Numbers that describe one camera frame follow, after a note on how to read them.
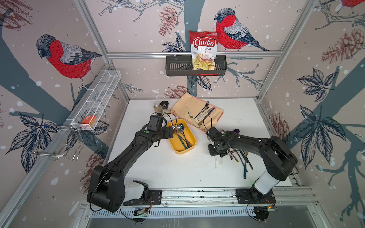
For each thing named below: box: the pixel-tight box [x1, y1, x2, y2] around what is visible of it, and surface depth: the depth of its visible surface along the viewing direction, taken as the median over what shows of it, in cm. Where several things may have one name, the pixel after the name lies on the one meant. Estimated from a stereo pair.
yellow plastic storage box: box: [166, 118, 197, 155], surface depth 97 cm
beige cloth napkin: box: [170, 92, 225, 132], surface depth 113 cm
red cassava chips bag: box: [189, 30, 219, 71], surface depth 85 cm
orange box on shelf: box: [81, 114, 97, 126], surface depth 67 cm
